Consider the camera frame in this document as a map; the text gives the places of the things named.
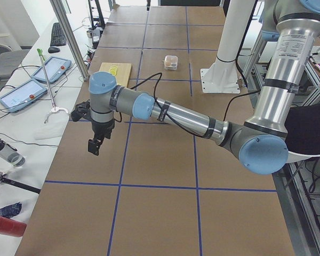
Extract black keyboard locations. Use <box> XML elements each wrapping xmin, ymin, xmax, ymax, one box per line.
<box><xmin>50</xmin><ymin>22</ymin><xmax>67</xmax><ymax>46</ymax></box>

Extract black computer mouse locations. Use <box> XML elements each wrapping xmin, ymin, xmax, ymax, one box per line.
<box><xmin>47</xmin><ymin>46</ymin><xmax>60</xmax><ymax>53</ymax></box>

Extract reach grabber stick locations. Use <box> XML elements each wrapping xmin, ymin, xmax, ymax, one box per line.
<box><xmin>37</xmin><ymin>49</ymin><xmax>69</xmax><ymax>124</ymax></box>

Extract front lemon slice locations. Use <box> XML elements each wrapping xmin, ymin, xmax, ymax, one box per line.
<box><xmin>108</xmin><ymin>70</ymin><xmax>117</xmax><ymax>76</ymax></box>

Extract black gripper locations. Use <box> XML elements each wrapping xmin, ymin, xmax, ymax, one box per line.
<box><xmin>87</xmin><ymin>119</ymin><xmax>115</xmax><ymax>155</ymax></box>

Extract red bottle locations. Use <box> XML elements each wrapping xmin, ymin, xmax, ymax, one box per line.
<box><xmin>0</xmin><ymin>216</ymin><xmax>27</xmax><ymax>237</ymax></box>

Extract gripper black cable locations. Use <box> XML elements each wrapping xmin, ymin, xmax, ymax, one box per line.
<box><xmin>114</xmin><ymin>72</ymin><xmax>262</xmax><ymax>138</ymax></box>

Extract blue teach pendant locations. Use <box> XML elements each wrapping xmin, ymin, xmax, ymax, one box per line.
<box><xmin>0</xmin><ymin>78</ymin><xmax>47</xmax><ymax>113</ymax></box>
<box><xmin>31</xmin><ymin>56</ymin><xmax>71</xmax><ymax>84</ymax></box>

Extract seated person black shirt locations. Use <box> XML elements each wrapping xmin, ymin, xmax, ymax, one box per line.
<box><xmin>285</xmin><ymin>103</ymin><xmax>320</xmax><ymax>155</ymax></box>

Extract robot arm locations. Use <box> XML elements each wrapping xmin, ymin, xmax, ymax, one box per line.
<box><xmin>89</xmin><ymin>1</ymin><xmax>288</xmax><ymax>181</ymax></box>

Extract aluminium frame post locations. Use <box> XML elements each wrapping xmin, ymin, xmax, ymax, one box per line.
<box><xmin>50</xmin><ymin>0</ymin><xmax>90</xmax><ymax>81</ymax></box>

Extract wooden cutting board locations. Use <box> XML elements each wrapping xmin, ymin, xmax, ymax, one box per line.
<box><xmin>99</xmin><ymin>62</ymin><xmax>132</xmax><ymax>87</ymax></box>

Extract far blue teach pendant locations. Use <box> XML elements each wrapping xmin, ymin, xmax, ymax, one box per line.
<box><xmin>31</xmin><ymin>56</ymin><xmax>71</xmax><ymax>84</ymax></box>

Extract clear water bottle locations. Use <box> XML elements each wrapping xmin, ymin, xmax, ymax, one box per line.
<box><xmin>0</xmin><ymin>139</ymin><xmax>25</xmax><ymax>167</ymax></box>

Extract near blue teach pendant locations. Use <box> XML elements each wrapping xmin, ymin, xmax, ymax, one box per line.
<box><xmin>0</xmin><ymin>78</ymin><xmax>47</xmax><ymax>113</ymax></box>

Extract white chair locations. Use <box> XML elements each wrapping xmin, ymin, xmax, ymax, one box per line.
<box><xmin>285</xmin><ymin>150</ymin><xmax>320</xmax><ymax>193</ymax></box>

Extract clear plastic egg box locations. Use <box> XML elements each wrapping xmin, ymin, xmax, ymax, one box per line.
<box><xmin>164</xmin><ymin>55</ymin><xmax>178</xmax><ymax>70</ymax></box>

